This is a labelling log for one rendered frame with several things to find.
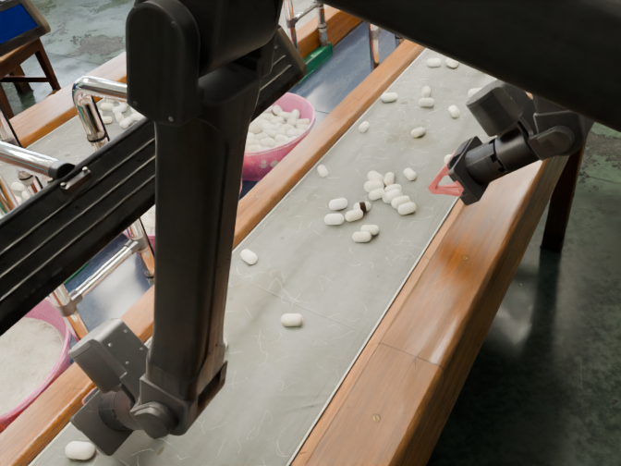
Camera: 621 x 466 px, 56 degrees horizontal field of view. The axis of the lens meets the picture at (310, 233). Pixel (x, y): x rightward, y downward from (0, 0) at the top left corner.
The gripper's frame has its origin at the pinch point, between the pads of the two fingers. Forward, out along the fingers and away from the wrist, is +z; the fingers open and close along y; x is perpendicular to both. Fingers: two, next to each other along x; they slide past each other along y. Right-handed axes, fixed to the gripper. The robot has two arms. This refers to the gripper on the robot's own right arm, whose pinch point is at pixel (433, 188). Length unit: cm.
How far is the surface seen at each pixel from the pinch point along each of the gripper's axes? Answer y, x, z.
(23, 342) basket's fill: 52, -25, 41
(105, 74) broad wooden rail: -20, -63, 80
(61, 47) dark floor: -150, -147, 294
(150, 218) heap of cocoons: 20, -27, 41
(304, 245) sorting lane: 14.3, -6.0, 18.3
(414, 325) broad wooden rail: 24.4, 8.4, -2.1
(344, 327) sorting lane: 27.3, 3.8, 7.0
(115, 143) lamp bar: 42, -35, -5
